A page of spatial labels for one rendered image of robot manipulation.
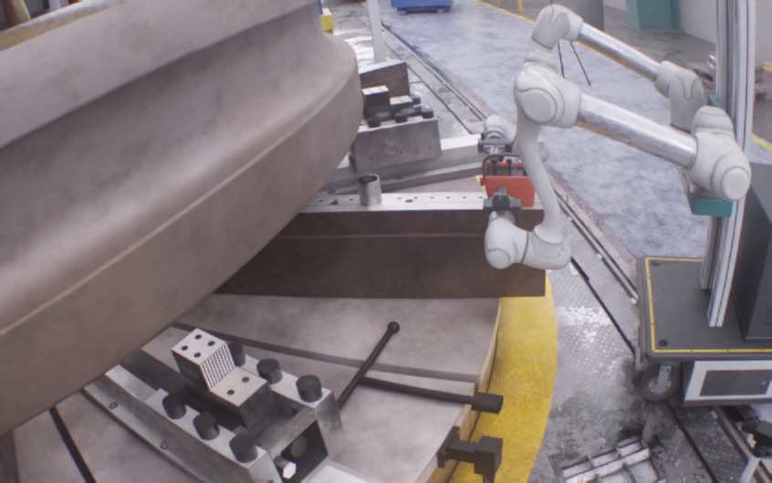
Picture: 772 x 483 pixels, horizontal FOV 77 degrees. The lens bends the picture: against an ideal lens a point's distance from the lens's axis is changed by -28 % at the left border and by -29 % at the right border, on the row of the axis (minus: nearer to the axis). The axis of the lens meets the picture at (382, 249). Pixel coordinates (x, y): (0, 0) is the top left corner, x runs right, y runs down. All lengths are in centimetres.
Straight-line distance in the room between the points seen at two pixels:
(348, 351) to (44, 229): 129
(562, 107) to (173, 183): 104
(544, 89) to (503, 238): 60
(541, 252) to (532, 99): 61
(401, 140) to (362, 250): 96
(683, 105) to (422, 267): 126
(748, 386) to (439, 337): 133
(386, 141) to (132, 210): 188
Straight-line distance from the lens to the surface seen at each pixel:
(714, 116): 187
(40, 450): 242
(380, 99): 332
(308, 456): 171
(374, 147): 326
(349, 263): 251
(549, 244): 197
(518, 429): 237
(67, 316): 151
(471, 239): 237
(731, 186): 167
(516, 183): 226
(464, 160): 350
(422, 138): 330
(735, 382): 240
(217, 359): 158
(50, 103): 140
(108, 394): 240
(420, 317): 244
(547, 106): 154
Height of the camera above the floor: 174
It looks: 30 degrees down
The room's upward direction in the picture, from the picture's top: 8 degrees counter-clockwise
